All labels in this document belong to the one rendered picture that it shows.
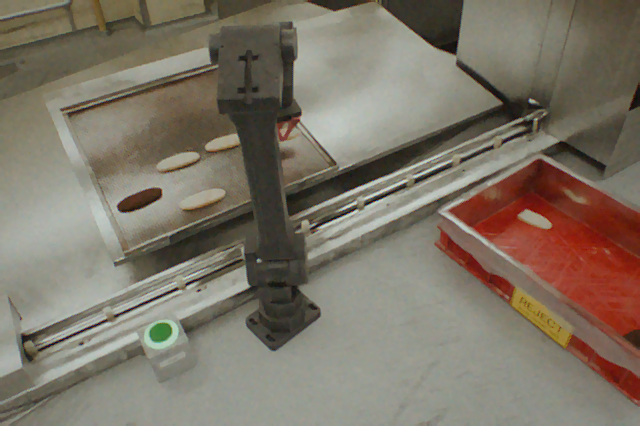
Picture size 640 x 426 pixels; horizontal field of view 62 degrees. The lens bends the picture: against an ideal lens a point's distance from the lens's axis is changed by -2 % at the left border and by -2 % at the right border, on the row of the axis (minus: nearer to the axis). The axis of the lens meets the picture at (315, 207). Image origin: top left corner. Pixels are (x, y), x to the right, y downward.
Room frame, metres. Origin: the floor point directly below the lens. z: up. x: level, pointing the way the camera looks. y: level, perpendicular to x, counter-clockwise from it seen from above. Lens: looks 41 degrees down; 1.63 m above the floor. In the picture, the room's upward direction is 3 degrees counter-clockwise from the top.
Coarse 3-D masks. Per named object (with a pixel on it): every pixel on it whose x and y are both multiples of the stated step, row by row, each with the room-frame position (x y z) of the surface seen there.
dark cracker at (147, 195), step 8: (136, 192) 0.90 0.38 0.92; (144, 192) 0.90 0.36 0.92; (152, 192) 0.90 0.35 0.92; (160, 192) 0.91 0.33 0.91; (128, 200) 0.88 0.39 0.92; (136, 200) 0.88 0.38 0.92; (144, 200) 0.88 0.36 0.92; (152, 200) 0.89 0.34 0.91; (120, 208) 0.86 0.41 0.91; (128, 208) 0.86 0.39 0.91
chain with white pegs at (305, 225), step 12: (528, 132) 1.16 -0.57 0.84; (456, 156) 1.03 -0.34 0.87; (444, 168) 1.03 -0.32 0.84; (408, 180) 0.96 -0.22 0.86; (420, 180) 0.99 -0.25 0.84; (360, 204) 0.89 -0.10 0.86; (336, 216) 0.88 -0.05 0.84; (312, 228) 0.84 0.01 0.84; (228, 264) 0.75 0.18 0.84; (180, 276) 0.70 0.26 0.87; (204, 276) 0.73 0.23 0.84; (180, 288) 0.69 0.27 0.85; (108, 312) 0.62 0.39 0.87; (96, 324) 0.62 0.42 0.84; (72, 336) 0.60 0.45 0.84
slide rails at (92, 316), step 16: (512, 128) 1.17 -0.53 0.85; (528, 128) 1.17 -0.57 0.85; (480, 144) 1.11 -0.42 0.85; (448, 160) 1.05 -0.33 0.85; (416, 176) 0.99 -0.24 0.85; (432, 176) 0.99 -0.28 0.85; (368, 192) 0.94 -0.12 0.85; (400, 192) 0.94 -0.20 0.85; (336, 208) 0.89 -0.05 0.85; (224, 256) 0.77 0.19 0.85; (192, 272) 0.73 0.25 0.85; (224, 272) 0.72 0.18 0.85; (160, 288) 0.69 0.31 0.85; (112, 304) 0.66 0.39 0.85; (128, 304) 0.66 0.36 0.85; (144, 304) 0.65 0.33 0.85; (80, 320) 0.62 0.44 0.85; (112, 320) 0.62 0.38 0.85; (48, 336) 0.59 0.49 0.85; (80, 336) 0.59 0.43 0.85
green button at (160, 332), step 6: (156, 324) 0.56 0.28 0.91; (162, 324) 0.56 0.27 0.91; (168, 324) 0.56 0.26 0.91; (150, 330) 0.55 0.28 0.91; (156, 330) 0.55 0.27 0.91; (162, 330) 0.55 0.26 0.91; (168, 330) 0.55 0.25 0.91; (150, 336) 0.54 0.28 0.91; (156, 336) 0.54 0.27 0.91; (162, 336) 0.54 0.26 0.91; (168, 336) 0.54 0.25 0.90; (156, 342) 0.53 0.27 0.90; (162, 342) 0.53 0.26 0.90
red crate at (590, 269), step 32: (480, 224) 0.84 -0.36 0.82; (512, 224) 0.84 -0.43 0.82; (576, 224) 0.82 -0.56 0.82; (512, 256) 0.74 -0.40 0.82; (544, 256) 0.74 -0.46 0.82; (576, 256) 0.73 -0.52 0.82; (608, 256) 0.73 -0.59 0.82; (512, 288) 0.63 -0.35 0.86; (576, 288) 0.65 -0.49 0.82; (608, 288) 0.64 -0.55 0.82; (608, 320) 0.57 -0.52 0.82; (576, 352) 0.50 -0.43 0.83
